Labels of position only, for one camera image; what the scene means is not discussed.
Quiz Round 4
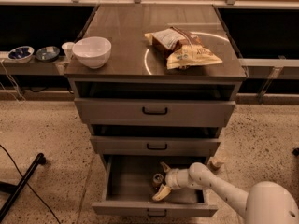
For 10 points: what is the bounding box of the orange soda can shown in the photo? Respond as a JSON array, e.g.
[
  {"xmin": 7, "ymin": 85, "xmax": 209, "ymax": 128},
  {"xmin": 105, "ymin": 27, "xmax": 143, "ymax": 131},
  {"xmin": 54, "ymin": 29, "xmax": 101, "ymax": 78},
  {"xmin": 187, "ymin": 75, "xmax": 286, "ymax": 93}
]
[{"xmin": 152, "ymin": 174, "xmax": 164, "ymax": 188}]

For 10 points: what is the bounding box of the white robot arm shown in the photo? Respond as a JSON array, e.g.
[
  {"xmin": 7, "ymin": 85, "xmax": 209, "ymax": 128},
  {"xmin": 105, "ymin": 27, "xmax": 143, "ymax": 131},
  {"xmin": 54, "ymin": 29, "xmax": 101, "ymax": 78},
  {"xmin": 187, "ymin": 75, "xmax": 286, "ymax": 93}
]
[{"xmin": 152, "ymin": 162, "xmax": 299, "ymax": 224}]

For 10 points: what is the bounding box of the bottom drawer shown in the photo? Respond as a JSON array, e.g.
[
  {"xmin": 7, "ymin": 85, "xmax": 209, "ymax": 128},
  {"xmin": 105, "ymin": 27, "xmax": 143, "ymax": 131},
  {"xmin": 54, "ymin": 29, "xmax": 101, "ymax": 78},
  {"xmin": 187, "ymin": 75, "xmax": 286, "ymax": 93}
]
[{"xmin": 93, "ymin": 155, "xmax": 218, "ymax": 217}]

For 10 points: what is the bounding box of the drawer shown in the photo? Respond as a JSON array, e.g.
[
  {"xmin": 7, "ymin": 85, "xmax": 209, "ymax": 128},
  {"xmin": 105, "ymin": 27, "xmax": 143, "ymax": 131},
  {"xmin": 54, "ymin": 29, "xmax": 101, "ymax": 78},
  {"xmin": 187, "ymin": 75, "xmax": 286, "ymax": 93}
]
[
  {"xmin": 75, "ymin": 98, "xmax": 235, "ymax": 128},
  {"xmin": 93, "ymin": 155, "xmax": 218, "ymax": 217},
  {"xmin": 91, "ymin": 136, "xmax": 220, "ymax": 157}
]

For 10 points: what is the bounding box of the grey drawer cabinet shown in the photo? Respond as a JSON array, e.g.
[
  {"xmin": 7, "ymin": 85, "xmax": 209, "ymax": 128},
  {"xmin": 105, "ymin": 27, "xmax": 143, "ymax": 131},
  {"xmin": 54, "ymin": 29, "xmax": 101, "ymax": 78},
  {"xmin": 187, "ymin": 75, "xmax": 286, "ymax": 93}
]
[{"xmin": 64, "ymin": 4, "xmax": 248, "ymax": 218}]

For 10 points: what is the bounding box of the middle drawer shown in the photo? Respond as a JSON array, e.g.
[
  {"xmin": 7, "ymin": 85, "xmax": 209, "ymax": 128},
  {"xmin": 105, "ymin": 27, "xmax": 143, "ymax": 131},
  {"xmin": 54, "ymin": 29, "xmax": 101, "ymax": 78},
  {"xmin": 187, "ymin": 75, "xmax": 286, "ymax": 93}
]
[{"xmin": 91, "ymin": 136, "xmax": 220, "ymax": 157}]

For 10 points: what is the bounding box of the top drawer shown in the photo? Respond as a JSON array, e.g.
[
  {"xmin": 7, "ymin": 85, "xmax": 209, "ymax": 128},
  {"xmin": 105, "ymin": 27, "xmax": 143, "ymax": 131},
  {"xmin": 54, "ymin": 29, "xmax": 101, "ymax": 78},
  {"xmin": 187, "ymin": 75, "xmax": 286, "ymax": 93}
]
[{"xmin": 75, "ymin": 98, "xmax": 235, "ymax": 128}]

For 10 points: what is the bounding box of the brown chip bag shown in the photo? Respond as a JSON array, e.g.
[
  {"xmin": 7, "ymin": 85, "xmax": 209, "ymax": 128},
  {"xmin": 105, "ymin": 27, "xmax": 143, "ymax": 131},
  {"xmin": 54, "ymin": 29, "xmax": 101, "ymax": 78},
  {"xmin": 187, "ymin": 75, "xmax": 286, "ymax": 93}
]
[{"xmin": 145, "ymin": 27, "xmax": 222, "ymax": 69}]

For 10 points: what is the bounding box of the white bowl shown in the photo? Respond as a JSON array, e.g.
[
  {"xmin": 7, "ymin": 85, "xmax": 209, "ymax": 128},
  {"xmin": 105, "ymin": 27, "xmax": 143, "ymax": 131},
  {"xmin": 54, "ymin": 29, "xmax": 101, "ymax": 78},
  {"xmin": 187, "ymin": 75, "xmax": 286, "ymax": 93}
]
[{"xmin": 72, "ymin": 36, "xmax": 112, "ymax": 69}]

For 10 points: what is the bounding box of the low side shelf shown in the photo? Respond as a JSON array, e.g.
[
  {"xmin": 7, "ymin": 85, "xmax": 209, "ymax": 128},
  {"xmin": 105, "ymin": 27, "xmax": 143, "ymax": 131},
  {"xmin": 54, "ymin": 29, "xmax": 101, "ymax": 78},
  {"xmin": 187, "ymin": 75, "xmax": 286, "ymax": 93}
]
[{"xmin": 0, "ymin": 51, "xmax": 68, "ymax": 76}]

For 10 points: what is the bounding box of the small white cup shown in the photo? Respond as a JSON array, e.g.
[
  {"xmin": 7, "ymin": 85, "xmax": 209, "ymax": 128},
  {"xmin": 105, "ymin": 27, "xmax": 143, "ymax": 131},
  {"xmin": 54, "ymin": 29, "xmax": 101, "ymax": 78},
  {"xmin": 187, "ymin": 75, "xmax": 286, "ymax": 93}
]
[{"xmin": 62, "ymin": 42, "xmax": 75, "ymax": 60}]

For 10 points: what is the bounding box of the black stand leg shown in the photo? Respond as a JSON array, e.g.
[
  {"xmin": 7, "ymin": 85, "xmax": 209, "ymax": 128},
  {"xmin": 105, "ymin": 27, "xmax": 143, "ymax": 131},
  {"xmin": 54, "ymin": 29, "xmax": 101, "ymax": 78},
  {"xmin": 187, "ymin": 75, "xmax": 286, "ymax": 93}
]
[{"xmin": 0, "ymin": 153, "xmax": 46, "ymax": 222}]

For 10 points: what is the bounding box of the dark blue plate bowl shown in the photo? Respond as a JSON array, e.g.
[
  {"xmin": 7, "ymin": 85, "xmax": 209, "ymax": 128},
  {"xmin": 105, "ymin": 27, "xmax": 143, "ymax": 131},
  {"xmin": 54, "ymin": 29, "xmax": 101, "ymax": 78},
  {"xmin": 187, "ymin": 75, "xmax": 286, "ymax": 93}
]
[{"xmin": 35, "ymin": 46, "xmax": 60, "ymax": 62}]

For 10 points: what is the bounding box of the blue patterned bowl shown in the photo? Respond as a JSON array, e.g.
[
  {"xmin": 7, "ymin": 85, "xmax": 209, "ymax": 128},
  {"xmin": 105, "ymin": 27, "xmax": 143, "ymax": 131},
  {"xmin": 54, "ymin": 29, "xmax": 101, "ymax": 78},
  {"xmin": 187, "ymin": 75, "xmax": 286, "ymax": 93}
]
[{"xmin": 8, "ymin": 46, "xmax": 35, "ymax": 63}]

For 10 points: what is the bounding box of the black floor cable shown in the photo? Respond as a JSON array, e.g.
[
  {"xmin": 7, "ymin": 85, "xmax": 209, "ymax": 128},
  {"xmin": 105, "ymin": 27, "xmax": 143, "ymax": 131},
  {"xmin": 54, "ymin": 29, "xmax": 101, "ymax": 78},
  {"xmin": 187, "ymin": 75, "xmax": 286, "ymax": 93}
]
[{"xmin": 0, "ymin": 144, "xmax": 63, "ymax": 224}]

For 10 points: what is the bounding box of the white cable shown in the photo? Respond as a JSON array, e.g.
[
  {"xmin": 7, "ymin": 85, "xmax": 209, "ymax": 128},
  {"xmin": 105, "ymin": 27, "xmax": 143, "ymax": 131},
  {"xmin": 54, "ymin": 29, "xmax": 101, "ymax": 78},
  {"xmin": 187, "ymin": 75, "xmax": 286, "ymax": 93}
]
[{"xmin": 0, "ymin": 59, "xmax": 26, "ymax": 102}]

